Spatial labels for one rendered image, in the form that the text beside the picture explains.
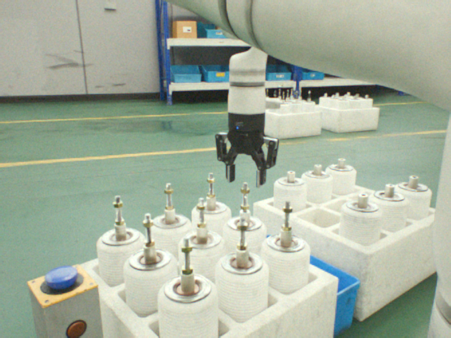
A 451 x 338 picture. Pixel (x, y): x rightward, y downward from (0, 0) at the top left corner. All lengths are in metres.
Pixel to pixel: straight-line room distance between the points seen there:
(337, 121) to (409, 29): 2.97
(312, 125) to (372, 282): 2.18
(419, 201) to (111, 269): 0.81
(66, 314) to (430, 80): 0.48
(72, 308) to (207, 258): 0.29
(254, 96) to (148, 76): 4.96
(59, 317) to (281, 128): 2.50
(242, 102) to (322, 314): 0.44
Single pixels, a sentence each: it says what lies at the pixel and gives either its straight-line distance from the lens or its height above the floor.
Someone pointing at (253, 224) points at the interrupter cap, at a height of 0.25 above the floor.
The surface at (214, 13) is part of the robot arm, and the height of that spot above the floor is 0.64.
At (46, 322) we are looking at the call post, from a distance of 0.56.
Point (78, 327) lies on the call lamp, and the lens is 0.57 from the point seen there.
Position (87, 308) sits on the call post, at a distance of 0.57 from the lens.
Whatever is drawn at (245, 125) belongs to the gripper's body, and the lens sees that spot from 0.75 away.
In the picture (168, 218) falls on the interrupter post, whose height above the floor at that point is 0.26.
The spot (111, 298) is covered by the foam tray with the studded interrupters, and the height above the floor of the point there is 0.18.
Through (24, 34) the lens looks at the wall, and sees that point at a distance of 5.67.
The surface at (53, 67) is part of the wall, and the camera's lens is 5.64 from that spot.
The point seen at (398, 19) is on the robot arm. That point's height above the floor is 0.63.
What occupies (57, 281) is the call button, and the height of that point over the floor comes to 0.33.
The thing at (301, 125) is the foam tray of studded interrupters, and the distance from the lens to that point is 3.00.
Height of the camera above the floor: 0.61
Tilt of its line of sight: 18 degrees down
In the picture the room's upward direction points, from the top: straight up
